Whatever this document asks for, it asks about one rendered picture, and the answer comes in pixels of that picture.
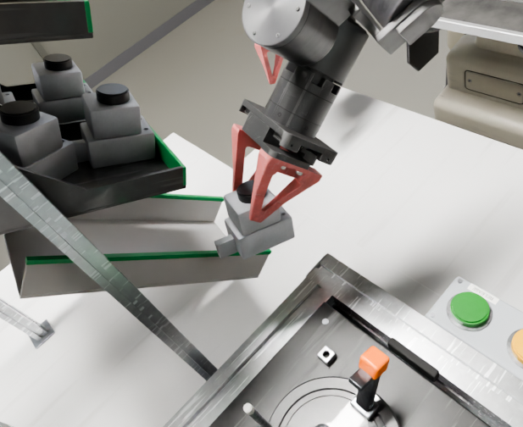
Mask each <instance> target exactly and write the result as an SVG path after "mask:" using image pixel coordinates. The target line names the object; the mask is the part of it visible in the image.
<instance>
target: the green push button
mask: <svg viewBox="0 0 523 427"><path fill-rule="evenodd" d="M489 312H490V309H489V305H488V303H487V301H486V300H485V299H484V298H483V297H482V296H480V295H478V294H476V293H474V292H469V291H465V292H461V293H459V294H457V295H456V296H455V297H454V298H453V299H452V301H451V304H450V313H451V315H452V317H453V319H454V320H455V321H456V322H457V323H459V324H461V325H463V326H466V327H478V326H481V325H483V324H484V323H485V322H486V321H487V319H488V316H489Z"/></svg>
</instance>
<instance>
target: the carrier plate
mask: <svg viewBox="0 0 523 427"><path fill-rule="evenodd" d="M324 346H328V347H329V348H330V349H331V350H332V351H333V352H335V353H336V355H337V357H336V358H335V360H334V361H333V362H332V363H331V364H330V366H326V365H325V364H324V363H323V362H322V361H320V360H319V359H318V357H317V354H318V353H319V352H320V351H321V350H322V348H323V347H324ZM372 346H374V347H377V348H378V349H379V350H380V351H382V352H383V353H385V354H386V355H387V356H388V357H389V364H388V367H387V370H386V371H385V372H384V373H383V374H382V375H381V377H380V380H379V384H378V387H377V391H376V393H377V394H378V395H379V396H380V397H381V398H382V399H383V400H384V401H385V402H386V403H387V405H388V406H389V408H390V409H391V410H392V411H393V413H394V415H395V416H396V418H397V420H398V422H399V424H400V427H491V426H490V425H489V424H487V423H486V422H484V421H483V420H482V419H480V418H479V417H477V416H476V415H475V414H473V413H472V412H471V411H470V410H469V409H467V408H466V407H464V406H463V405H462V404H460V403H459V402H457V401H456V400H455V399H453V398H452V397H451V396H450V395H449V394H447V393H446V392H445V391H443V390H442V389H440V388H439V387H438V386H436V385H435V384H433V383H432V382H431V381H429V380H428V379H427V378H426V377H425V376H423V375H422V374H420V373H419V372H418V371H416V370H415V369H413V368H412V367H411V366H409V365H408V364H407V363H405V362H404V361H403V360H402V359H401V358H399V357H398V356H396V355H395V354H394V353H392V352H391V351H389V350H388V349H387V348H385V347H384V346H383V345H382V344H381V343H379V342H378V341H376V340H375V339H374V338H372V337H371V336H370V335H368V334H367V333H365V332H364V331H363V330H361V329H360V328H359V327H358V326H357V325H356V324H354V323H353V322H351V321H350V320H349V319H347V318H346V317H344V316H343V315H342V314H340V313H339V312H338V311H337V310H336V309H334V308H333V307H331V306H330V305H329V304H327V303H326V302H323V303H322V304H321V305H320V306H319V307H318V309H317V310H316V311H315V312H314V313H313V314H312V315H311V316H310V317H309V318H308V320H307V321H306V322H305V323H304V324H303V325H302V326H301V327H300V328H299V329H298V331H297V332H296V333H295V334H294V335H293V336H292V337H291V338H290V339H289V340H288V342H287V343H286V344H285V345H284V346H283V347H282V348H281V349H280V350H279V351H278V353H277V354H276V355H275V356H274V357H273V358H272V359H271V360H270V361H269V362H268V363H267V364H266V365H265V366H264V367H263V368H262V369H261V370H260V371H259V372H258V374H257V375H256V376H255V377H254V378H253V379H252V380H251V381H250V382H249V383H248V385H247V386H246V387H245V388H244V389H243V390H242V391H241V392H240V393H239V394H238V396H237V397H236V398H235V399H234V400H233V401H232V402H231V403H230V404H229V405H228V407H227V408H226V409H225V410H224V411H223V412H222V413H221V414H220V415H219V416H218V418H217V419H216V420H215V421H214V422H213V423H212V424H211V425H210V426H209V427H261V426H260V425H259V424H258V423H256V422H255V421H254V420H253V419H252V418H251V417H250V416H249V415H248V414H247V413H245V412H244V410H243V406H244V405H245V404H246V403H250V404H251V405H252V406H253V407H254V408H255V409H256V410H257V411H258V412H259V413H260V414H261V415H262V416H263V417H264V418H265V419H266V420H267V421H268V422H269V420H270V417H271V415H272V413H273V412H274V410H275V408H276V406H277V405H278V404H279V402H280V401H281V400H282V398H283V397H284V396H285V395H286V394H287V393H289V392H290V391H291V390H292V389H294V388H295V387H297V386H298V385H301V384H302V383H304V382H306V381H308V380H312V379H315V378H319V377H326V376H337V377H343V378H348V379H349V377H350V376H351V375H353V374H354V373H355V372H356V371H357V370H358V369H359V360H360V357H361V355H362V354H363V353H364V352H366V351H367V350H368V349H369V348H370V347H372Z"/></svg>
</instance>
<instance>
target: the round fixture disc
mask: <svg viewBox="0 0 523 427"><path fill-rule="evenodd" d="M357 393H358V389H356V388H355V387H354V386H353V385H352V384H350V383H349V382H348V378H343V377H337V376H326V377H319V378H315V379H312V380H308V381H306V382H304V383H302V384H301V385H298V386H297V387H295V388H294V389H292V390H291V391H290V392H289V393H287V394H286V395H285V396H284V397H283V398H282V400H281V401H280V402H279V404H278V405H277V406H276V408H275V410H274V412H273V413H272V415H271V417H270V420H269V423H270V424H271V425H272V426H273V427H315V426H316V425H317V424H320V423H330V424H333V425H335V426H336V427H400V424H399V422H398V420H397V418H396V416H395V415H394V413H393V411H392V410H391V409H390V408H389V406H388V405H387V403H386V402H385V401H384V400H383V399H382V398H381V397H380V396H379V395H378V394H377V393H376V397H375V400H374V401H375V402H376V403H377V404H379V406H380V409H379V410H378V411H377V413H376V414H375V415H374V417H373V418H372V419H371V420H370V421H368V420H367V419H366V418H364V417H363V416H362V415H361V414H360V413H359V412H358V411H356V410H355V409H354V408H353V407H352V406H351V404H350V402H351V401H352V399H353V398H354V397H355V396H356V394H357Z"/></svg>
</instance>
